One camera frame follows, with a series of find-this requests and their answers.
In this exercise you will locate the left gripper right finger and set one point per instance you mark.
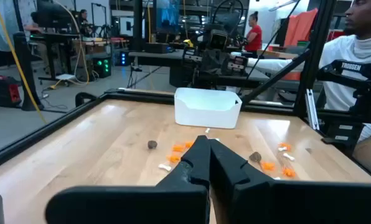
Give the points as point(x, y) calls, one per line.
point(297, 205)

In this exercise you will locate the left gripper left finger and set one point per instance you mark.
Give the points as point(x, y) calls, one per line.
point(142, 205)

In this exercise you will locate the dark brown round decoration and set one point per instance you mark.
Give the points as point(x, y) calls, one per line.
point(152, 144)
point(255, 156)

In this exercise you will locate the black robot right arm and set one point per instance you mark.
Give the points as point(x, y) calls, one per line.
point(229, 21)

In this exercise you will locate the person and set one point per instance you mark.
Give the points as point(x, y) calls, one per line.
point(254, 37)
point(83, 15)
point(341, 53)

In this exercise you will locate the white plastic bin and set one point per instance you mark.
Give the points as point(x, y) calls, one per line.
point(204, 115)

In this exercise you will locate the orange fabric sheet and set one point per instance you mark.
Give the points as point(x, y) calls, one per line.
point(300, 28)

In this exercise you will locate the blue screen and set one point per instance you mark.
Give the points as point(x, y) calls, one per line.
point(168, 15)

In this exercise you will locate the black device blue lights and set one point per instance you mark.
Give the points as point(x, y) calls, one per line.
point(122, 58)

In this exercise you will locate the black computer green lights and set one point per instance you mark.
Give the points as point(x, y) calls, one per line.
point(102, 67)

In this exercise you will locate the red black equipment case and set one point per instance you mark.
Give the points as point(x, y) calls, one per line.
point(0, 91)

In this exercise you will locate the black desk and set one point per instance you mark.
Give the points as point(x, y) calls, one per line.
point(53, 37)

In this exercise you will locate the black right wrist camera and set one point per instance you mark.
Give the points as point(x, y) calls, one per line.
point(218, 40)

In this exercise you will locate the silver metal bracket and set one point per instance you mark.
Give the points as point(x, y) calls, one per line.
point(312, 109)

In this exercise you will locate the black upright post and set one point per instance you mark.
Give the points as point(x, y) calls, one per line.
point(26, 68)

